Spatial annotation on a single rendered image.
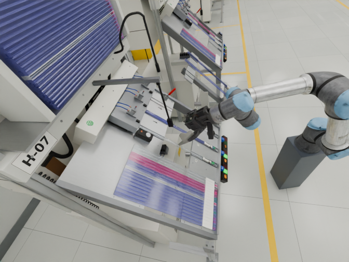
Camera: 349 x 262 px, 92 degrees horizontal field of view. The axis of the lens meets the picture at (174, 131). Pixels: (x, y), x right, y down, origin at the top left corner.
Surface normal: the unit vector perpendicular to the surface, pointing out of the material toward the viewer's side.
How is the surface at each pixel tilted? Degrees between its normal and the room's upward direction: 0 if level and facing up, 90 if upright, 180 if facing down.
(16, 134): 0
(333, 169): 0
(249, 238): 0
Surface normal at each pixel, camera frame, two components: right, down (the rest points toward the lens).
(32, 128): -0.18, -0.65
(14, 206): 0.96, 0.03
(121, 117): 0.51, -0.46
